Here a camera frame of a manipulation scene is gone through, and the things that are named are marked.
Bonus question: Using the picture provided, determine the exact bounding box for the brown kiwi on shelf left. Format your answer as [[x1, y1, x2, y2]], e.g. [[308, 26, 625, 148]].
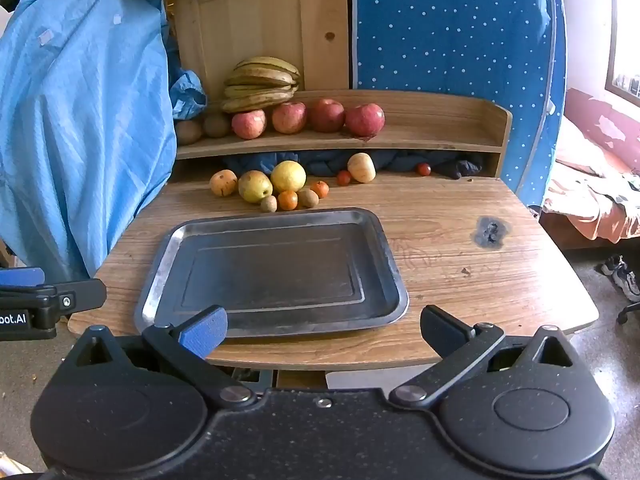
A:
[[175, 120, 203, 146]]

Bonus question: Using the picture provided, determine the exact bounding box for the light blue fabric cover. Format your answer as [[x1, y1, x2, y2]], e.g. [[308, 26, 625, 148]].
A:
[[1, 0, 177, 282]]

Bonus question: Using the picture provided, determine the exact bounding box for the pale red apple leftmost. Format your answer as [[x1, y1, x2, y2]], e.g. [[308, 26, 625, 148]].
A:
[[231, 110, 267, 140]]

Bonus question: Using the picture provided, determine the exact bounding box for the sneaker on floor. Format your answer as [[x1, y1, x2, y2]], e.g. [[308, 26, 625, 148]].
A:
[[600, 255, 640, 302]]

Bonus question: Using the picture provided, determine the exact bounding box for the large yellow lemon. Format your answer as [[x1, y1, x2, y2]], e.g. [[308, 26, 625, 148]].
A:
[[270, 160, 307, 193]]

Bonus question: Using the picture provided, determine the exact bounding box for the yellow-green pear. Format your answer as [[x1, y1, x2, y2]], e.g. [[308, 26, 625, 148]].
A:
[[238, 170, 273, 204]]

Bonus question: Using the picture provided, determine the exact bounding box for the dark blue crumpled cloth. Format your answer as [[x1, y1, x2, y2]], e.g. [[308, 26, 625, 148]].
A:
[[224, 148, 485, 181]]

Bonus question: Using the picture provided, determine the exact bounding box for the brown kiwi on shelf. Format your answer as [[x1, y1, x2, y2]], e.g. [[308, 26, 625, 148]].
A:
[[203, 113, 231, 139], [175, 120, 203, 146]]

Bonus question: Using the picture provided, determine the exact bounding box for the wooden panel board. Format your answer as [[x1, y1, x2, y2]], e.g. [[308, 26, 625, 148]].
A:
[[174, 0, 350, 100]]

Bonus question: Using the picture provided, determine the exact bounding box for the small orange mandarin back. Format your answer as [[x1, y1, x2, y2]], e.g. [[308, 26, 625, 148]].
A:
[[310, 181, 330, 200]]

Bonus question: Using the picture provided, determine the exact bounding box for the pale beige apple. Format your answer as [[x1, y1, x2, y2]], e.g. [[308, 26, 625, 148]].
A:
[[347, 153, 376, 183]]

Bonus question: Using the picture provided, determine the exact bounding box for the wooden desk shelf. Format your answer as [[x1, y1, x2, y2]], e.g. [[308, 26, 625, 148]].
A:
[[177, 89, 512, 177]]

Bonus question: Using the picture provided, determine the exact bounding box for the red apple rightmost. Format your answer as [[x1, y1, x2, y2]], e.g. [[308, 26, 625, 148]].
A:
[[345, 103, 386, 138]]

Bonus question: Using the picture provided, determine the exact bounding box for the small orange mandarin front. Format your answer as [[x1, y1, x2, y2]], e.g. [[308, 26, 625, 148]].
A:
[[278, 190, 298, 211]]

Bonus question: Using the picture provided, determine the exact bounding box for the brown kiwi on shelf right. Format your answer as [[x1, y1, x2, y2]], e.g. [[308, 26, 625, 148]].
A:
[[203, 113, 231, 139]]

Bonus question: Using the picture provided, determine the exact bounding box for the blue star-patterned fabric wardrobe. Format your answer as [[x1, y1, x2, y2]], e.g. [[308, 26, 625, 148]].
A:
[[352, 0, 566, 206]]

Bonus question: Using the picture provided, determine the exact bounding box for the metal baking tray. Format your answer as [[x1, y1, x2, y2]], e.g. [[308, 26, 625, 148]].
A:
[[134, 208, 409, 338]]

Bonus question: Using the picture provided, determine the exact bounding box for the bed with patterned blanket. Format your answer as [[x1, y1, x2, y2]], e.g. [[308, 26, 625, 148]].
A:
[[540, 89, 639, 249]]

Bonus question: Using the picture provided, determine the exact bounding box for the spotted orange-yellow round fruit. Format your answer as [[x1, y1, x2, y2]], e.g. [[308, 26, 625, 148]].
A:
[[209, 169, 238, 197]]

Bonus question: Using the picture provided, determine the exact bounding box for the small orange mandarin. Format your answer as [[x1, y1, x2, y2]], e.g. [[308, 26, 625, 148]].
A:
[[310, 181, 330, 200], [278, 190, 298, 211]]

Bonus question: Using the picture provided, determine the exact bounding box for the red cherry tomato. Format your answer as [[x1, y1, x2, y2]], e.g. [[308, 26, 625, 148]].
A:
[[416, 162, 432, 177], [336, 170, 352, 186]]

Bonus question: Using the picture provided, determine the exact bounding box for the blue plastic bag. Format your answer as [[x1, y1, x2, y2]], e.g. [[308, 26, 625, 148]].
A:
[[166, 36, 208, 120]]

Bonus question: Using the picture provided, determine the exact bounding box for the bunch of ripe bananas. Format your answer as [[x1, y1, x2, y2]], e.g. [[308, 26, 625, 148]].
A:
[[220, 56, 302, 114]]

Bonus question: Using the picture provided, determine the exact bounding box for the small brown kiwi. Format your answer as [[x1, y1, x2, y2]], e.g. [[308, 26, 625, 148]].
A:
[[297, 188, 320, 208], [260, 195, 278, 214]]

